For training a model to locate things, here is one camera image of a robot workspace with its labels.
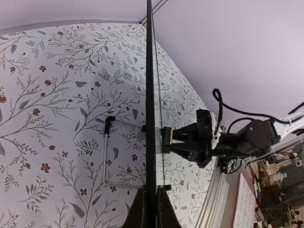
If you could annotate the black whiteboard stand foot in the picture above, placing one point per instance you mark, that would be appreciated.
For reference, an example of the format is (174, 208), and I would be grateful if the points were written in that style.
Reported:
(168, 187)

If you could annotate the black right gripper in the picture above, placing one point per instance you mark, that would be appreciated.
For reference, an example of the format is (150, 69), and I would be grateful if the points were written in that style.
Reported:
(253, 140)

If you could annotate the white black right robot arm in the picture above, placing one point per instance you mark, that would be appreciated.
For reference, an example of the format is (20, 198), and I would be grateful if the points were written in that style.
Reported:
(201, 140)

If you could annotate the aluminium corner post right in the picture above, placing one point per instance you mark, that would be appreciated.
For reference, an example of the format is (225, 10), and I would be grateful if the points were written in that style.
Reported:
(155, 8)

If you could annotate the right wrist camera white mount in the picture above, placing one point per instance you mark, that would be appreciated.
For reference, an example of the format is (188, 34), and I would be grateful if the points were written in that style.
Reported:
(207, 124)

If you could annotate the white red-lettered sign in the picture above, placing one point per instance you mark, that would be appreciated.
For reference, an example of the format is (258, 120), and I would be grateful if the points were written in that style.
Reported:
(244, 216)

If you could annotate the white whiteboard black frame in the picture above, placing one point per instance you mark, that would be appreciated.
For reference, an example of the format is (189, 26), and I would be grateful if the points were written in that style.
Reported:
(153, 110)

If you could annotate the aluminium front rail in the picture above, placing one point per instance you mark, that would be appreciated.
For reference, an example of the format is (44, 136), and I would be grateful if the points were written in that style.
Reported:
(213, 208)

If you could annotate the yellow black whiteboard eraser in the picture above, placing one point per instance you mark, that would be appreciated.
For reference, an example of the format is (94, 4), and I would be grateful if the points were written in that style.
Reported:
(166, 139)

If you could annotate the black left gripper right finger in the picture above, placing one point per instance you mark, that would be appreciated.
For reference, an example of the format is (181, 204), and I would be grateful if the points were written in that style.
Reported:
(166, 217)

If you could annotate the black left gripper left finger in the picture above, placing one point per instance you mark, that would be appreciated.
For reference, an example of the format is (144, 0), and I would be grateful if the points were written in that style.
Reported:
(136, 214)

